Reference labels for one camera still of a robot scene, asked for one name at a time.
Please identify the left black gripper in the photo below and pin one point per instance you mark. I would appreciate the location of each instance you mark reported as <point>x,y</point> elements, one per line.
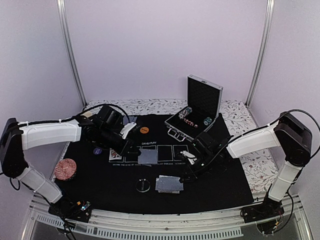
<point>124,149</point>

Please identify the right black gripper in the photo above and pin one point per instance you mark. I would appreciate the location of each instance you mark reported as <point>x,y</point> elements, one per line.
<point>192,174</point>

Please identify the purple small blind button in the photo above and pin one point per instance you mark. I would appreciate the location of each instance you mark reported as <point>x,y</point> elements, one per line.
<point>97,151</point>

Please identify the queen of spades card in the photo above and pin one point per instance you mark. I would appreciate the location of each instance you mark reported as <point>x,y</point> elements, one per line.
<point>114,156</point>

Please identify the poker chip row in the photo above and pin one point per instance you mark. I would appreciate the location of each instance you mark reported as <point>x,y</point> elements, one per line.
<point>207,121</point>
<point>184,112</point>

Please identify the orange big blind button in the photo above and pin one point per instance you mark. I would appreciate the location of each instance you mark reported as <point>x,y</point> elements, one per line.
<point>144,130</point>

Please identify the three of diamonds card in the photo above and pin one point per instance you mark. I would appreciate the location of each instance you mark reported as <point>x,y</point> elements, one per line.
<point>148,157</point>

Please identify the blue playing card deck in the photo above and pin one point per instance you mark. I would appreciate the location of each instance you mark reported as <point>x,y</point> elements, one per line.
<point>168,184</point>

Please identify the aluminium poker chip case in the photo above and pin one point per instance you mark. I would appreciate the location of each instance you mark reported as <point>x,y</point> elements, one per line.
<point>204,97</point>

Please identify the clear dealer button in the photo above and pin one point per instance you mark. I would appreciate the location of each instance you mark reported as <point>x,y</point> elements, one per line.
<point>142,185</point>

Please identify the single blue playing card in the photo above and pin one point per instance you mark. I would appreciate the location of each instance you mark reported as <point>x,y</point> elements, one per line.
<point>131,118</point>

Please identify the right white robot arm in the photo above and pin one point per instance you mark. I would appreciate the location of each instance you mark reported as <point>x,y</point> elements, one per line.
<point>286,139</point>

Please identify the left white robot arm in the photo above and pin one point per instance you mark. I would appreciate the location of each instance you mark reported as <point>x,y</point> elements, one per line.
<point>19,137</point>

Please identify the cream ceramic mug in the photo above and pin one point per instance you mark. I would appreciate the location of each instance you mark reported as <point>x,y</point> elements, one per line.
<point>87,114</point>

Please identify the red dice row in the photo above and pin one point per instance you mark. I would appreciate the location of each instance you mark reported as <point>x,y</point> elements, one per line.
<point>190,123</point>

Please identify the black poker table mat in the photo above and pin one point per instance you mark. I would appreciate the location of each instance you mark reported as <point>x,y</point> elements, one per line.
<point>111,186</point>

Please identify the floral white tablecloth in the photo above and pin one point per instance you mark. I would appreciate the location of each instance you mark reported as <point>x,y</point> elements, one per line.
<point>248,138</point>

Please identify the red patterned round tin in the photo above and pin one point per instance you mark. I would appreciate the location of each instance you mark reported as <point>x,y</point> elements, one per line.
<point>65,170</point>

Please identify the small green circuit board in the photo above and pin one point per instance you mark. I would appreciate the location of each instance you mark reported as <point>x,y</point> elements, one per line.
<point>83,205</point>

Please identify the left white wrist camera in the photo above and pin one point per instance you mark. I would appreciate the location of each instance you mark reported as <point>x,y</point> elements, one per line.
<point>126,129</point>

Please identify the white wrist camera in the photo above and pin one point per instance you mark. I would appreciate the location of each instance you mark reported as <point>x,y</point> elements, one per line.
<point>126,129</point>
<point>188,157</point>

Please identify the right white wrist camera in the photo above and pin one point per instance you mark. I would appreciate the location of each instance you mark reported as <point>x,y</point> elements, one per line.
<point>188,157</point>

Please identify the left aluminium frame post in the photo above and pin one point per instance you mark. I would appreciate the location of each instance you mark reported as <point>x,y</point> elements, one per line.
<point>62,13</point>

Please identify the aluminium frame post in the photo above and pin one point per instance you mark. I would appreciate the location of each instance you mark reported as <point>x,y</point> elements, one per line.
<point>62,13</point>
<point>270,4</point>

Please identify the right aluminium frame post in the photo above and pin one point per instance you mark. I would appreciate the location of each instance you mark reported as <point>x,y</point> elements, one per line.
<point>270,4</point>

